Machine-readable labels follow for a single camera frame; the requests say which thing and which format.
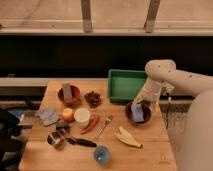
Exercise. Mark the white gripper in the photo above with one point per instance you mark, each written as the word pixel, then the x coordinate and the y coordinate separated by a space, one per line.
pixel 150 92

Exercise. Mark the red chili pepper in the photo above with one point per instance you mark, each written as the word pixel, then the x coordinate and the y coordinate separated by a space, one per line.
pixel 91 125

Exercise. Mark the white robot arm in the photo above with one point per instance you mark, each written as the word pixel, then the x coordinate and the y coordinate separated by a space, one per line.
pixel 196 90

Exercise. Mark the white plastic cup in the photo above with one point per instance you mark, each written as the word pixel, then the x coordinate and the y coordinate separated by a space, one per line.
pixel 82 116

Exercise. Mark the blue plastic cup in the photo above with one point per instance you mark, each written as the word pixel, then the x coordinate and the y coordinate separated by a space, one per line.
pixel 101 155

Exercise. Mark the metal cup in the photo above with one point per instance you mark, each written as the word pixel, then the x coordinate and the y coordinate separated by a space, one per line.
pixel 56 140

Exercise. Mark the blue sponge in bowl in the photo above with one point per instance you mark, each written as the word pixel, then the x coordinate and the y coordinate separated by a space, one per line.
pixel 137 112

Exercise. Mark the dark brown bowl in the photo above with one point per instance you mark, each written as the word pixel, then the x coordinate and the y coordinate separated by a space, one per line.
pixel 146 113

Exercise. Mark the green plastic tray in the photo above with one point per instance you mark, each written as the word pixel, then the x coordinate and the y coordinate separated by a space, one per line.
pixel 123 85

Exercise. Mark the dark grape bunch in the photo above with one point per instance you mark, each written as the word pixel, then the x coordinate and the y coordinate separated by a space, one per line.
pixel 93 99

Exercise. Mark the red-brown bowl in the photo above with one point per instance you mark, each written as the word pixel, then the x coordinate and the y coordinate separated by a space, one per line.
pixel 75 96

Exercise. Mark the red yellow apple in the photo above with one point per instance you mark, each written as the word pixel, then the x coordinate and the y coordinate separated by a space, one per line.
pixel 68 115

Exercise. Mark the grey blue cloth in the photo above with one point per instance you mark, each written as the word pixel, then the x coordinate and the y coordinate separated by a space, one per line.
pixel 48 116

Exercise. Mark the black chair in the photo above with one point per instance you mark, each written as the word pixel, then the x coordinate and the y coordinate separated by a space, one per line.
pixel 9 131

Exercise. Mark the black handled utensil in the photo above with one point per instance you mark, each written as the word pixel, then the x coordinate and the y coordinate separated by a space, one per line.
pixel 82 142

